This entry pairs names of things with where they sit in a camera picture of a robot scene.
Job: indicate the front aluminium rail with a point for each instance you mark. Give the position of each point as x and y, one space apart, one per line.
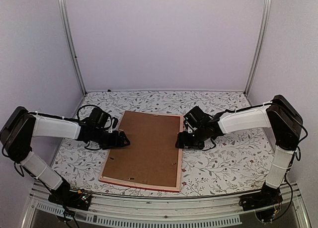
115 211

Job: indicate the brown backing board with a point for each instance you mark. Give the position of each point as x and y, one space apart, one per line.
144 148

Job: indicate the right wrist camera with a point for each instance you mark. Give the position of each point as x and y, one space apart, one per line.
196 118

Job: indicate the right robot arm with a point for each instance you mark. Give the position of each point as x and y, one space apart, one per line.
278 115

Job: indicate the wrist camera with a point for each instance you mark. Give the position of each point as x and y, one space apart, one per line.
98 118
196 118

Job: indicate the floral patterned table cover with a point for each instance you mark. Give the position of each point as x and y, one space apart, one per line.
235 163

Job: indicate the wooden picture frame red edge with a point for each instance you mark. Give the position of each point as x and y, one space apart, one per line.
179 168

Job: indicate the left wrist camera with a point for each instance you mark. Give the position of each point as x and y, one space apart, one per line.
98 118

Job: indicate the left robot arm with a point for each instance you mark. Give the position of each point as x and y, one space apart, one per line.
23 125

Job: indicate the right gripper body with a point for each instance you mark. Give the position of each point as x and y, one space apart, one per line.
197 140

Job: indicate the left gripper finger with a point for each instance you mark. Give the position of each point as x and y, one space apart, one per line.
123 138
121 144

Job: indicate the right aluminium corner post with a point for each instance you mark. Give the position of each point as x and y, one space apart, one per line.
257 53

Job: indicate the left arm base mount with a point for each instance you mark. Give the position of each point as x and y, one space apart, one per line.
80 199

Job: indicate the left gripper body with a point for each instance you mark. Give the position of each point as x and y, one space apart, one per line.
106 141

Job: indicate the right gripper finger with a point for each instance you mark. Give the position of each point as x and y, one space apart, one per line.
180 137
181 145

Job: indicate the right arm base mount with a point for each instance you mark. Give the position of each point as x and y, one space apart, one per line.
266 203

